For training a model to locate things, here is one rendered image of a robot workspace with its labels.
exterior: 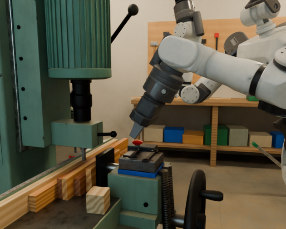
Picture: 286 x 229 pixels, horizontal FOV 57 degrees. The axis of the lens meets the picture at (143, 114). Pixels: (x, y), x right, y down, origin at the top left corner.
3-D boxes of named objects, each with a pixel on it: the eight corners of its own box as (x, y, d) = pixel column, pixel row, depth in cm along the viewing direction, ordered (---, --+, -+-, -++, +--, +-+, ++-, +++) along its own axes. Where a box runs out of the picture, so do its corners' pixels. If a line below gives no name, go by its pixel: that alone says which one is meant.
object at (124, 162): (155, 178, 64) (155, 156, 63) (113, 173, 68) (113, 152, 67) (167, 161, 76) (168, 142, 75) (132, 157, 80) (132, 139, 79)
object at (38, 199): (36, 212, 60) (35, 196, 59) (29, 211, 60) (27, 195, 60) (128, 147, 112) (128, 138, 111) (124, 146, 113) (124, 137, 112)
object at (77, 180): (80, 196, 68) (79, 178, 67) (74, 195, 68) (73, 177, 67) (107, 174, 82) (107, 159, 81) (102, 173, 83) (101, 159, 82)
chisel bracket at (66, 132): (92, 154, 75) (91, 125, 73) (51, 149, 79) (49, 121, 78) (104, 147, 82) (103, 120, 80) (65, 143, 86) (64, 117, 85)
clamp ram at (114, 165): (121, 191, 69) (120, 158, 68) (96, 187, 72) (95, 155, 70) (133, 178, 78) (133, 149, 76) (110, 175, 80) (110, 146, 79)
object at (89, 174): (91, 193, 70) (91, 169, 69) (86, 192, 70) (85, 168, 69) (120, 168, 87) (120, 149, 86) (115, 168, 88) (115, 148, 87)
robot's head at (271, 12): (265, 14, 90) (252, -3, 87) (287, 7, 82) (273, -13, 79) (255, 27, 89) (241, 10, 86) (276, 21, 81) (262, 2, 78)
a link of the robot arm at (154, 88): (151, 133, 66) (175, 92, 63) (120, 113, 68) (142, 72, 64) (164, 124, 78) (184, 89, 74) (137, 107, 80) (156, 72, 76)
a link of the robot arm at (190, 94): (195, 109, 124) (230, 72, 119) (197, 113, 111) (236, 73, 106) (177, 92, 124) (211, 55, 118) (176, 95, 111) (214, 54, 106)
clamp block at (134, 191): (157, 216, 64) (157, 181, 62) (106, 207, 68) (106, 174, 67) (170, 191, 78) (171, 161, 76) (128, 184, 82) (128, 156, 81)
